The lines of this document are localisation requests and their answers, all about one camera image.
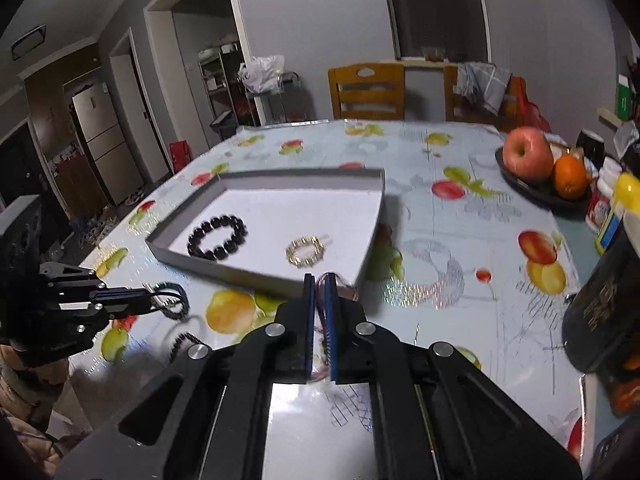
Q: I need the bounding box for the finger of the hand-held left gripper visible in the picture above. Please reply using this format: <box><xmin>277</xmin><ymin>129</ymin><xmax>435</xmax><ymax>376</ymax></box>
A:
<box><xmin>40</xmin><ymin>264</ymin><xmax>152</xmax><ymax>304</ymax></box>
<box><xmin>50</xmin><ymin>294</ymin><xmax>152</xmax><ymax>319</ymax></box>

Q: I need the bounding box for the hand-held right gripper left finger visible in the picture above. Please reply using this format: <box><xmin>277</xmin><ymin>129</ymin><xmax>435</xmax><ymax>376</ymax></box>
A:
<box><xmin>117</xmin><ymin>274</ymin><xmax>317</xmax><ymax>480</ymax></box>

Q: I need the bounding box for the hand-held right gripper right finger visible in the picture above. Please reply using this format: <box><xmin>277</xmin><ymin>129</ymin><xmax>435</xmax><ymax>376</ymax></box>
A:
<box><xmin>324</xmin><ymin>277</ymin><xmax>531</xmax><ymax>480</ymax></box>

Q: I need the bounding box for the pink cord bracelet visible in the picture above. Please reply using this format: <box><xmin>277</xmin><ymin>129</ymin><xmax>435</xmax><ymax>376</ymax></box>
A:
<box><xmin>315</xmin><ymin>272</ymin><xmax>358</xmax><ymax>381</ymax></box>

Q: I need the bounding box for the dark teal bead bracelet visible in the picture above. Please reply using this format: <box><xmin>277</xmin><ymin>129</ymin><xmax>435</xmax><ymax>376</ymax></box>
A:
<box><xmin>149</xmin><ymin>282</ymin><xmax>190</xmax><ymax>320</ymax></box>

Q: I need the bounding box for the small dark bead bracelet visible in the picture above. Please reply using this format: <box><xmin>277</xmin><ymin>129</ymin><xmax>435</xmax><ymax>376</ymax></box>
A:
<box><xmin>167</xmin><ymin>330</ymin><xmax>208</xmax><ymax>361</ymax></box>

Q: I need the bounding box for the white shallow cardboard box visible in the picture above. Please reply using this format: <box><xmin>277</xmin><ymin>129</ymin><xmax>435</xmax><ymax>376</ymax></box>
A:
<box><xmin>146</xmin><ymin>167</ymin><xmax>387</xmax><ymax>301</ymax></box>

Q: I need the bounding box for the person's left forearm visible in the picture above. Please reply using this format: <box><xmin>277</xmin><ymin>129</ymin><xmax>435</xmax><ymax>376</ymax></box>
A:
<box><xmin>0</xmin><ymin>345</ymin><xmax>71</xmax><ymax>480</ymax></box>

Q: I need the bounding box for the silver refrigerator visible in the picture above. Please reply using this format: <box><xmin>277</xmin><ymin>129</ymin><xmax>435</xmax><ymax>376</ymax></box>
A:
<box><xmin>70</xmin><ymin>85</ymin><xmax>132</xmax><ymax>206</ymax></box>

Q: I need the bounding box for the red box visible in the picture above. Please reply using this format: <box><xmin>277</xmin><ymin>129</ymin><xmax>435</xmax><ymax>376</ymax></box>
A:
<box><xmin>169</xmin><ymin>140</ymin><xmax>193</xmax><ymax>173</ymax></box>

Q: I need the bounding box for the metal cart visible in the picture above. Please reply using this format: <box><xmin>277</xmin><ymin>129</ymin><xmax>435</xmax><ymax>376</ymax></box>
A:
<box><xmin>245</xmin><ymin>72</ymin><xmax>303</xmax><ymax>126</ymax></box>

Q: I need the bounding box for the metal shelf rack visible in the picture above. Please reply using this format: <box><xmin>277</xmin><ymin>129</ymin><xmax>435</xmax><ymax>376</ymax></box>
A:
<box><xmin>197</xmin><ymin>42</ymin><xmax>251</xmax><ymax>133</ymax></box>

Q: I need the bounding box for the ceiling light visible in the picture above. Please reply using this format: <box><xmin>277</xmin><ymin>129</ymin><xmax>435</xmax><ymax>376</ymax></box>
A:
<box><xmin>11</xmin><ymin>25</ymin><xmax>47</xmax><ymax>61</ymax></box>

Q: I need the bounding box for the wooden chair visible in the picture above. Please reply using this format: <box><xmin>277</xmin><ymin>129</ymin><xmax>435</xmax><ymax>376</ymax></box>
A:
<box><xmin>442</xmin><ymin>64</ymin><xmax>526</xmax><ymax>128</ymax></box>
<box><xmin>327</xmin><ymin>62</ymin><xmax>407</xmax><ymax>122</ymax></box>

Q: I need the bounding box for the dark fruit plate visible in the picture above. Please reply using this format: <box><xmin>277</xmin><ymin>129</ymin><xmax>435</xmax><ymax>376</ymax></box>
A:
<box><xmin>495</xmin><ymin>146</ymin><xmax>593</xmax><ymax>211</ymax></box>

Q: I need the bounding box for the white plastic bag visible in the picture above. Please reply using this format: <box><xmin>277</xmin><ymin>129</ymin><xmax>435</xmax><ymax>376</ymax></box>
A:
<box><xmin>237</xmin><ymin>55</ymin><xmax>286</xmax><ymax>95</ymax></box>

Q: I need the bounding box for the red apple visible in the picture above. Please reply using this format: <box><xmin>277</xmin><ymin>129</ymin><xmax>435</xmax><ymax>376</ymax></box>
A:
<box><xmin>502</xmin><ymin>127</ymin><xmax>556</xmax><ymax>184</ymax></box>

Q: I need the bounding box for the black mug gold print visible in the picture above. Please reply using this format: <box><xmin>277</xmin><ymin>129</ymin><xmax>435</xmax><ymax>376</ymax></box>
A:
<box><xmin>562</xmin><ymin>210</ymin><xmax>640</xmax><ymax>373</ymax></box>

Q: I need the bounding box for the orange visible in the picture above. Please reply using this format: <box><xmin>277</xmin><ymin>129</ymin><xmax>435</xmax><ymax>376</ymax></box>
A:
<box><xmin>552</xmin><ymin>154</ymin><xmax>590</xmax><ymax>201</ymax></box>

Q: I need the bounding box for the grey checked cloth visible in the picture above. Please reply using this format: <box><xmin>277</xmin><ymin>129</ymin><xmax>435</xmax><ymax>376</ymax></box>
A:
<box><xmin>456</xmin><ymin>61</ymin><xmax>513</xmax><ymax>117</ymax></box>

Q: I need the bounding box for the red plastic bag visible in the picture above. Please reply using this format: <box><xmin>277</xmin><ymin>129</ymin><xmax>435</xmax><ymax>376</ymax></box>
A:
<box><xmin>510</xmin><ymin>77</ymin><xmax>551</xmax><ymax>133</ymax></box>

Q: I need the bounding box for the white bottle red label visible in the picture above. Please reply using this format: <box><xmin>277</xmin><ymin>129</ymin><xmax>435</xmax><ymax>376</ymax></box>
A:
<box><xmin>586</xmin><ymin>157</ymin><xmax>621</xmax><ymax>233</ymax></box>

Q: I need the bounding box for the black round container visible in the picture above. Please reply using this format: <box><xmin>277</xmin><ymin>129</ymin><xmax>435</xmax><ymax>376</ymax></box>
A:
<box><xmin>575</xmin><ymin>129</ymin><xmax>606</xmax><ymax>171</ymax></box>

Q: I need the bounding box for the yellow lid bottle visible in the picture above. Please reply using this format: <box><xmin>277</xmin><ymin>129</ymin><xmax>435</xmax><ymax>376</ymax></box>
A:
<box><xmin>595</xmin><ymin>172</ymin><xmax>640</xmax><ymax>256</ymax></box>

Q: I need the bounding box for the window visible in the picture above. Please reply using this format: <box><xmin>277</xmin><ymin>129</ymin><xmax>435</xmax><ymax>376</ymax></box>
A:
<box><xmin>380</xmin><ymin>0</ymin><xmax>493</xmax><ymax>61</ymax></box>

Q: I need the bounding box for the green box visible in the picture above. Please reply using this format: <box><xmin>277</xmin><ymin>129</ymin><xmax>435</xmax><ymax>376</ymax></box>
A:
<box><xmin>615</xmin><ymin>75</ymin><xmax>636</xmax><ymax>122</ymax></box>

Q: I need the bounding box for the gold chain bracelet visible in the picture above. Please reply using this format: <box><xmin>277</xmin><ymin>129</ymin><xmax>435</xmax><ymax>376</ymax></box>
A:
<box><xmin>285</xmin><ymin>235</ymin><xmax>331</xmax><ymax>267</ymax></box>

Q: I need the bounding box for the large black bead bracelet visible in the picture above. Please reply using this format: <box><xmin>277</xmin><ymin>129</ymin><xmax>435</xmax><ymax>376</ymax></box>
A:
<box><xmin>187</xmin><ymin>214</ymin><xmax>248</xmax><ymax>262</ymax></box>

